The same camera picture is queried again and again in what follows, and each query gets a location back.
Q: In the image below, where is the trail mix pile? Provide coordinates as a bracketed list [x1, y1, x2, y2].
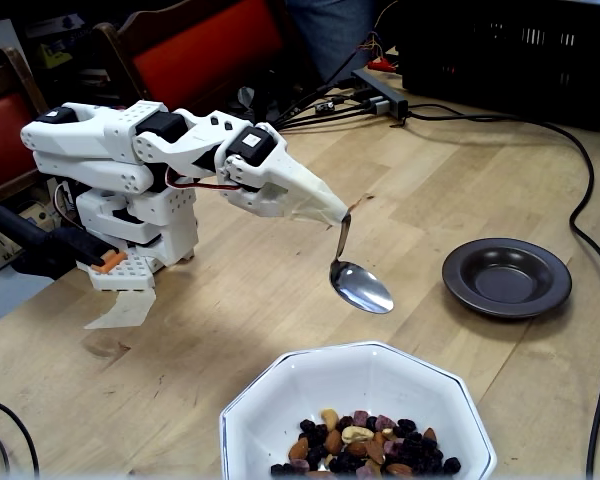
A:
[269, 408, 462, 479]

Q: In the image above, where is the translucent tape sheet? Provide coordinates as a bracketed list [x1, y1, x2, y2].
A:
[83, 287, 157, 331]

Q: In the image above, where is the person in blue jeans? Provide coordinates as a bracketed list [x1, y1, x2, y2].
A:
[285, 0, 381, 84]

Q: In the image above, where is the black plastic crate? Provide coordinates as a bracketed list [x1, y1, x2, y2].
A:
[395, 0, 600, 134]

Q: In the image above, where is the wooden chair red cushion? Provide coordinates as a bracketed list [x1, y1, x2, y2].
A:
[92, 0, 301, 131]
[0, 47, 81, 211]

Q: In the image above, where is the white octagonal bowl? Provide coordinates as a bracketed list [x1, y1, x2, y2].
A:
[218, 340, 499, 480]

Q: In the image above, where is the black cable loop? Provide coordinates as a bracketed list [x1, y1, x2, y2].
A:
[0, 394, 40, 479]

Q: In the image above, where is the white printed carton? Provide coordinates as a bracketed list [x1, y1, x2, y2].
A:
[0, 199, 49, 284]

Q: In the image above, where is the brown plate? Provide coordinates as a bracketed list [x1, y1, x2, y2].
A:
[441, 237, 574, 320]

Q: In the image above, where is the grey usb hub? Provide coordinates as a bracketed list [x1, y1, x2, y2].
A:
[351, 67, 410, 120]

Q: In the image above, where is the metal spoon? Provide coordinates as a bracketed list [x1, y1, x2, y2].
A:
[328, 207, 396, 316]

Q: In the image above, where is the black clamp orange pad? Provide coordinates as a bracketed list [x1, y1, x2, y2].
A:
[0, 204, 129, 280]

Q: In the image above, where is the beige masking tape wrap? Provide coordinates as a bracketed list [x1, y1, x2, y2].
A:
[279, 164, 352, 230]

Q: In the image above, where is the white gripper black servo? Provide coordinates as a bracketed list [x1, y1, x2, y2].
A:
[214, 123, 351, 228]

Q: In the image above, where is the black usb cable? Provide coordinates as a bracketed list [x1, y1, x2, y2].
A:
[274, 99, 379, 137]

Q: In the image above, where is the yellow green box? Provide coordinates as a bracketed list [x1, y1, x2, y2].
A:
[37, 39, 75, 70]

